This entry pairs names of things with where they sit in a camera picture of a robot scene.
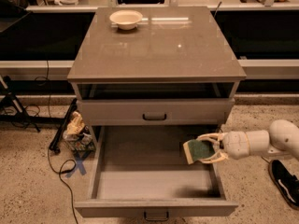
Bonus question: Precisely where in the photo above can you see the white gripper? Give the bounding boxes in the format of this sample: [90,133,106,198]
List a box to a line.
[197,132,249,164]

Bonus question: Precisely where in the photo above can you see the green yellow sponge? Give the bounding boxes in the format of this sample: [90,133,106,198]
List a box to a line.
[183,139,215,164]

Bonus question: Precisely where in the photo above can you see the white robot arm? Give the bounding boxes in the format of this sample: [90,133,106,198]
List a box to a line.
[198,119,299,163]

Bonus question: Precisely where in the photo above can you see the closed grey top drawer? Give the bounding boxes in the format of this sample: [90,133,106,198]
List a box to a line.
[77,99,235,126]

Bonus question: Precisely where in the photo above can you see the open grey middle drawer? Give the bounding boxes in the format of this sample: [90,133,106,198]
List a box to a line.
[75,125,237,218]

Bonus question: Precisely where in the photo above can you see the grey drawer cabinet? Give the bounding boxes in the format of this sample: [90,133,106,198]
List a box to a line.
[66,6,248,218]

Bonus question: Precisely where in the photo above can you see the black sneaker with white stripe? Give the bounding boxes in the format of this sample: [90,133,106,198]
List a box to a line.
[268,160,299,210]

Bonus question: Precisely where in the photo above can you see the white paper bowl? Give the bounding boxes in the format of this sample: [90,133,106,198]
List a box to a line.
[109,10,143,30]

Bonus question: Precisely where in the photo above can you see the black tripod stand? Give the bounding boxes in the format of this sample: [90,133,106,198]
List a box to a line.
[0,75,40,132]

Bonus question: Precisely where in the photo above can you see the black drawer handle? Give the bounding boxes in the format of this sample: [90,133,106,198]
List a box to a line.
[142,113,167,121]

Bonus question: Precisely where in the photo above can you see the metal lower drawer handle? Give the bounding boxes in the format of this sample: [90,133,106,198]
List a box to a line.
[143,210,169,222]

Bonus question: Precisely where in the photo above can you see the black floor cable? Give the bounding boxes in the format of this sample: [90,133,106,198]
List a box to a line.
[46,147,80,224]

